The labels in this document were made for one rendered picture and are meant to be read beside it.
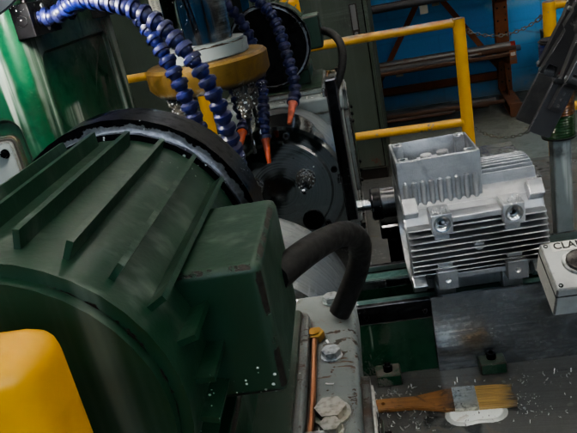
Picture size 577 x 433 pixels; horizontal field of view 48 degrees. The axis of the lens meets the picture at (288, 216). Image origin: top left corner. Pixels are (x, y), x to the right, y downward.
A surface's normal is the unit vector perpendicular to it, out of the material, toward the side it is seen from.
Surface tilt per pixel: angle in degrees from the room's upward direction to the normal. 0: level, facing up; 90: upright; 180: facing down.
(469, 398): 0
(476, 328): 90
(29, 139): 90
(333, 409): 0
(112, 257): 40
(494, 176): 88
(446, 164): 90
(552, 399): 0
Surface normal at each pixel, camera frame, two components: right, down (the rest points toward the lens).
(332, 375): -0.19, -0.91
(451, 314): -0.07, 0.38
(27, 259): 0.20, -0.90
